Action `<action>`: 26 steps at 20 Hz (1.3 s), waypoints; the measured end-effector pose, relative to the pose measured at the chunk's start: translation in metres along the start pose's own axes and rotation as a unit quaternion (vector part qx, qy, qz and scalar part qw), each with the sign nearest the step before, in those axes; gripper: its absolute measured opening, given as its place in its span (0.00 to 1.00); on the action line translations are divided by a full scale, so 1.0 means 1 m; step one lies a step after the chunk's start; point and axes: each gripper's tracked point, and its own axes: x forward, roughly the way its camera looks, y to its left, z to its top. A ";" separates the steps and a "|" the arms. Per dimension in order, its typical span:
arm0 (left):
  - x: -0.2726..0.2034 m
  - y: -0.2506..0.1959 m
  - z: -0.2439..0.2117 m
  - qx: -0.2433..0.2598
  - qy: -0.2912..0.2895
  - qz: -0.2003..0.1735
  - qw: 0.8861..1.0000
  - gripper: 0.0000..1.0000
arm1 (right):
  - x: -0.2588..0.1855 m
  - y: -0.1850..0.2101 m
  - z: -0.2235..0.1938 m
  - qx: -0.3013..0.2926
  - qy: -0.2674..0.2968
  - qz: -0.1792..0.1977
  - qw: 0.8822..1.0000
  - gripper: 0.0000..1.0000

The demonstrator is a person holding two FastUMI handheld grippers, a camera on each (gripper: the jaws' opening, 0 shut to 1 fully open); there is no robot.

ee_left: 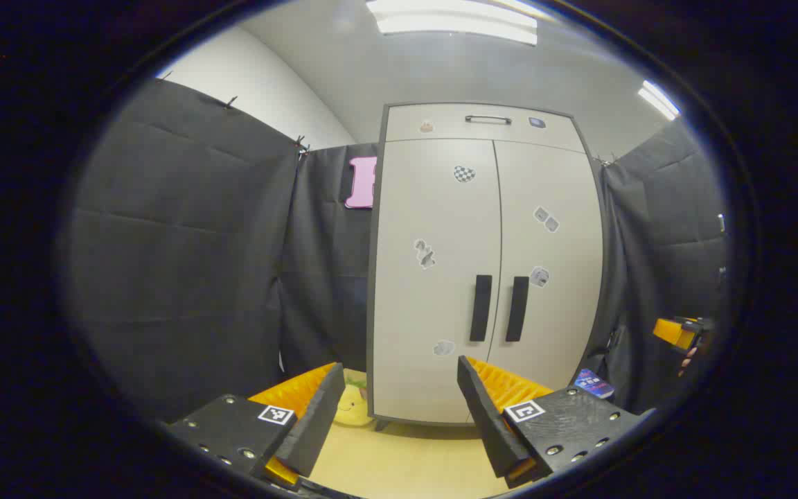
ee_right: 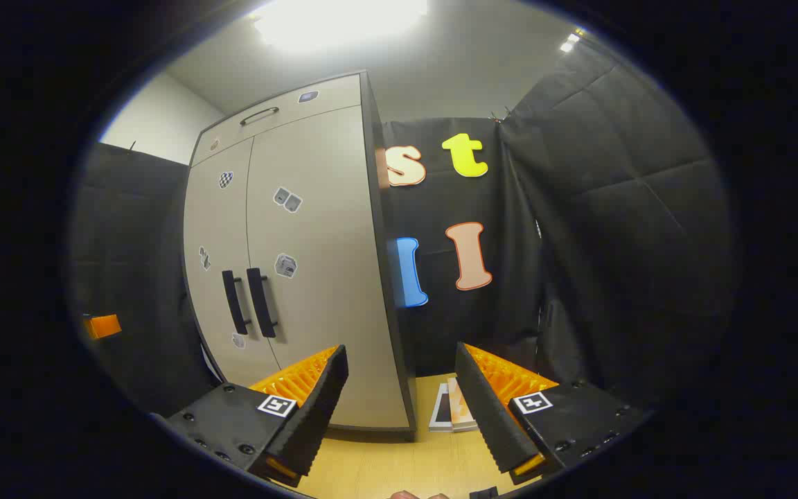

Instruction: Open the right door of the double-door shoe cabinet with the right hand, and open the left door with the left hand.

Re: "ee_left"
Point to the yellow plush toy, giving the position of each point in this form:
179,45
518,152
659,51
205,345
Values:
352,409

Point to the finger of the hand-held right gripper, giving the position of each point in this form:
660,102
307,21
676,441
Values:
669,333

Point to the blue book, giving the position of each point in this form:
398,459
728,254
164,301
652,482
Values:
594,383

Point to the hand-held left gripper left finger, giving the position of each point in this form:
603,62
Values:
316,423

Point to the long ceiling light panel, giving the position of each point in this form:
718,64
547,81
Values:
454,21

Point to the grey cabinet drawer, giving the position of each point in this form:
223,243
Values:
440,128

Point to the cabinet door with checkered sticker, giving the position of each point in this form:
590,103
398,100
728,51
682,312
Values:
433,305

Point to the grey double-door shoe cabinet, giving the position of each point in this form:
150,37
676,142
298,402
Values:
433,125

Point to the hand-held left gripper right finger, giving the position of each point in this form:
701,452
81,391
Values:
485,416

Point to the black backdrop cloth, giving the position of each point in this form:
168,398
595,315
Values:
184,263

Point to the small ceiling light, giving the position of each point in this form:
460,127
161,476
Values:
659,99

